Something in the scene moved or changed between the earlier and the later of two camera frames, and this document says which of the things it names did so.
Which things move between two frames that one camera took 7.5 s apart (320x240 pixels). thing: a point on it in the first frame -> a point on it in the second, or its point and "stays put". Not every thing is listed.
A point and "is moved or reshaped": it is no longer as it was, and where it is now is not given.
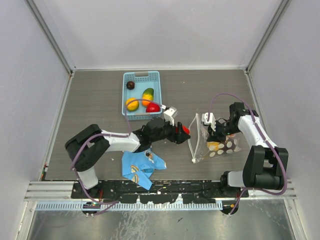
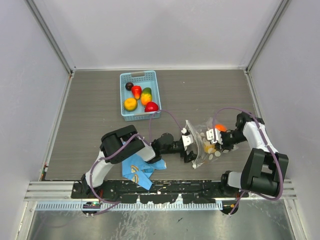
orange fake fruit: (148, 94) stays put
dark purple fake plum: (130, 85) stays put
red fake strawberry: (185, 129) -> (136, 91)
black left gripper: (176, 137) -> (190, 156)
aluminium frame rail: (49, 191) stays put
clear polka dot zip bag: (201, 149) is moved or reshaped
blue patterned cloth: (138, 166) stays put
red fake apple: (153, 107) stays put
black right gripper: (215, 136) -> (224, 146)
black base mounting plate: (161, 192) stays put
